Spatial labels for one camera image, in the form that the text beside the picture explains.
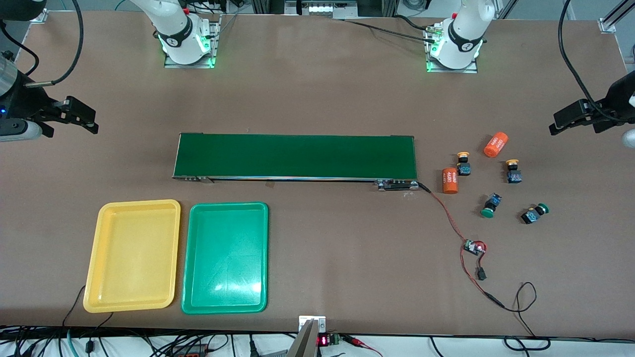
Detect green conveyor belt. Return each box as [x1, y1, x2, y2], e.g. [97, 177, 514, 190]
[172, 132, 419, 192]

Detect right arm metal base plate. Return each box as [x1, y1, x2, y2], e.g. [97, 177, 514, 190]
[164, 14, 221, 69]

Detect yellow plastic tray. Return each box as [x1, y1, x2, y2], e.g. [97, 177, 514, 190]
[83, 199, 181, 314]

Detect orange power strip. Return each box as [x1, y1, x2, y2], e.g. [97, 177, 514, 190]
[171, 343, 209, 357]

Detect small metal table bracket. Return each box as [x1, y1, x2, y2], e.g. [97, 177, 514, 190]
[299, 316, 326, 333]

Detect black cable across table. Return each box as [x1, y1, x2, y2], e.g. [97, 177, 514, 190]
[342, 14, 437, 45]

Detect thin black cable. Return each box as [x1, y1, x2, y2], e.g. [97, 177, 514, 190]
[62, 285, 115, 329]

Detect white device with lights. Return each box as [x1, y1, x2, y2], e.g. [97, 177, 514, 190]
[297, 0, 344, 16]

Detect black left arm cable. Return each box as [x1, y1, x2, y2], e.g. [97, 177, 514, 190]
[558, 0, 614, 122]

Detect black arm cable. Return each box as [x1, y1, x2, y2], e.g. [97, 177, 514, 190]
[0, 0, 84, 89]
[558, 0, 614, 122]

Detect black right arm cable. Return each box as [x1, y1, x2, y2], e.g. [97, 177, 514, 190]
[0, 0, 84, 89]

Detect green push button switch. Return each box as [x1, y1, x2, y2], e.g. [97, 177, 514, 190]
[480, 193, 503, 219]
[521, 203, 549, 225]

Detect green plastic tray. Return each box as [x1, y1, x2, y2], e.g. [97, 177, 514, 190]
[181, 202, 269, 315]

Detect red and black cable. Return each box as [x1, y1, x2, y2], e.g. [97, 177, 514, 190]
[418, 182, 551, 351]

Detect grey camera stand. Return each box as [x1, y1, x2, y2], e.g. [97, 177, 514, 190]
[285, 319, 318, 357]

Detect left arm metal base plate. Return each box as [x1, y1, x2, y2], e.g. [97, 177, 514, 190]
[425, 25, 479, 74]

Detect red clip leads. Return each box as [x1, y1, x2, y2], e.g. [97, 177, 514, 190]
[342, 335, 383, 357]

